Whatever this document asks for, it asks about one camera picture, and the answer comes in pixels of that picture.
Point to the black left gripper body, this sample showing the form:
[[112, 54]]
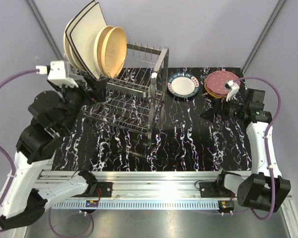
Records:
[[74, 96]]

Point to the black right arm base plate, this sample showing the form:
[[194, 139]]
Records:
[[211, 189]]

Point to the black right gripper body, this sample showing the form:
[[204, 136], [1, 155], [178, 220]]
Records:
[[229, 109]]

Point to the orange dotted plate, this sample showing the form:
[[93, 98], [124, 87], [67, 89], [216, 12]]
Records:
[[216, 96]]

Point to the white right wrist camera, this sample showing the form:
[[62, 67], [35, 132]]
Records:
[[233, 88]]

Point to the white plate teal rim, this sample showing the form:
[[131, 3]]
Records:
[[183, 85]]

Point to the aluminium frame post right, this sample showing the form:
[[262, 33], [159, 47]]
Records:
[[262, 36]]

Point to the aluminium frame post left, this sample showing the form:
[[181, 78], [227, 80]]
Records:
[[44, 28]]

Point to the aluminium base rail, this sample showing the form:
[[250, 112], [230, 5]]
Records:
[[166, 186]]

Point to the pink dotted plate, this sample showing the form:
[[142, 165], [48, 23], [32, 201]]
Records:
[[215, 82], [207, 89]]

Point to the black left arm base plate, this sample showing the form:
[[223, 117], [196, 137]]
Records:
[[103, 188]]

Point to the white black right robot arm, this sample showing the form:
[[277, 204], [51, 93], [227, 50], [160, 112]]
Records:
[[265, 189]]

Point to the white round plate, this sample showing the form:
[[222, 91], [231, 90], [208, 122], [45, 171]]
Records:
[[98, 46]]

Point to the cream square plate black rim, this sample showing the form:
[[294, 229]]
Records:
[[82, 32]]

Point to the aluminium frame post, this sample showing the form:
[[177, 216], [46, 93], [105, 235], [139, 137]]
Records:
[[262, 36], [44, 28]]

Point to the stainless steel dish rack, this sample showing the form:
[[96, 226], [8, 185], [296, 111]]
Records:
[[134, 97]]

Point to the pink dotted plate front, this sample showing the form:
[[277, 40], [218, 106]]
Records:
[[207, 89]]

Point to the yellow round plate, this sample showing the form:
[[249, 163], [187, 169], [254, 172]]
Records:
[[113, 52]]

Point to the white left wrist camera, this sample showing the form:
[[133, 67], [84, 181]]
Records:
[[58, 73]]

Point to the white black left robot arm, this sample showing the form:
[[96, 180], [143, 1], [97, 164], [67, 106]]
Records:
[[54, 114]]

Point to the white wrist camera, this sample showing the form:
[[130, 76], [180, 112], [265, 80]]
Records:
[[233, 88], [58, 73]]

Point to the slotted cable duct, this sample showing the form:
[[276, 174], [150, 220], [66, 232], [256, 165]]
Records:
[[137, 204]]

